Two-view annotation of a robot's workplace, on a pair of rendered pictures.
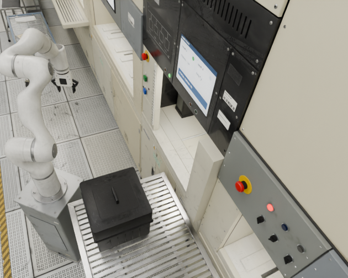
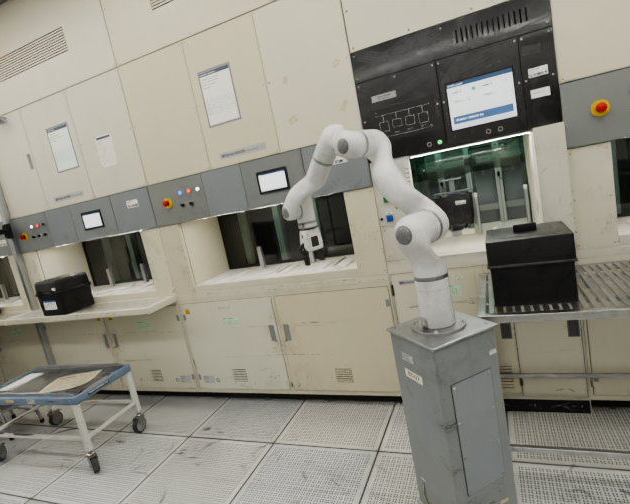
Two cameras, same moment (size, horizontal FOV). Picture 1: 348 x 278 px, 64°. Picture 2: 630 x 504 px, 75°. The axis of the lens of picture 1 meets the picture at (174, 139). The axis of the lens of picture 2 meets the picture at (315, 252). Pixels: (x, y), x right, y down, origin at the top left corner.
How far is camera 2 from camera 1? 2.02 m
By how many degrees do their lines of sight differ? 49
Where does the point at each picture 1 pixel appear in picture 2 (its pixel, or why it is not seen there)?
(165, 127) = not seen: hidden behind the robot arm
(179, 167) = not seen: hidden behind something
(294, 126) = (601, 26)
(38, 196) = (444, 330)
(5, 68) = (360, 137)
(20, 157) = (432, 226)
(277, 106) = (580, 31)
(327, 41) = not seen: outside the picture
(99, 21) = (198, 279)
